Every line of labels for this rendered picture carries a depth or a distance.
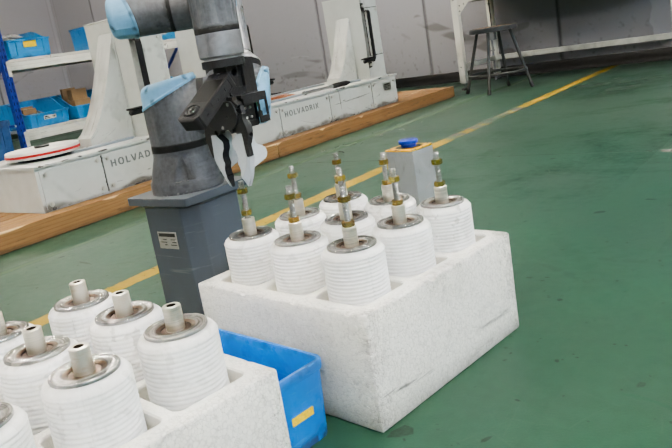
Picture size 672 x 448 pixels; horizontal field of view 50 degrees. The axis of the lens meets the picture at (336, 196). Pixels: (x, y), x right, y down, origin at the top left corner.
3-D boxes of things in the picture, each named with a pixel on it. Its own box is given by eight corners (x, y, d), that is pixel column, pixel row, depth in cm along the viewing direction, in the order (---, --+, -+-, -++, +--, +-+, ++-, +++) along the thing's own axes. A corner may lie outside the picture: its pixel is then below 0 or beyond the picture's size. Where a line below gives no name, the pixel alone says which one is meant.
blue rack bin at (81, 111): (44, 123, 611) (38, 98, 606) (81, 115, 641) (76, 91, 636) (78, 119, 581) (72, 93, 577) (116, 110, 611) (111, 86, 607)
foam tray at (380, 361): (217, 377, 128) (196, 283, 124) (358, 298, 155) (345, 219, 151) (383, 434, 101) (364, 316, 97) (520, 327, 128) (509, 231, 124)
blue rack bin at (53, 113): (-4, 133, 577) (-11, 107, 573) (38, 124, 607) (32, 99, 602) (31, 129, 547) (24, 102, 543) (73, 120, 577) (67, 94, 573)
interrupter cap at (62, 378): (36, 382, 77) (34, 376, 77) (100, 353, 82) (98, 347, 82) (69, 398, 71) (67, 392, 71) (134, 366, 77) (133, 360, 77)
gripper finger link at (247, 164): (279, 176, 122) (264, 124, 121) (256, 185, 117) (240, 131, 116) (266, 179, 124) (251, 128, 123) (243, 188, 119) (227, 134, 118)
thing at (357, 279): (413, 353, 109) (396, 241, 105) (363, 377, 104) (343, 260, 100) (376, 337, 117) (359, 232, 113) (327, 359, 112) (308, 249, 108)
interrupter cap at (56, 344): (-7, 361, 85) (-8, 355, 85) (54, 335, 90) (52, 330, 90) (20, 374, 80) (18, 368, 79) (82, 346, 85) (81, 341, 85)
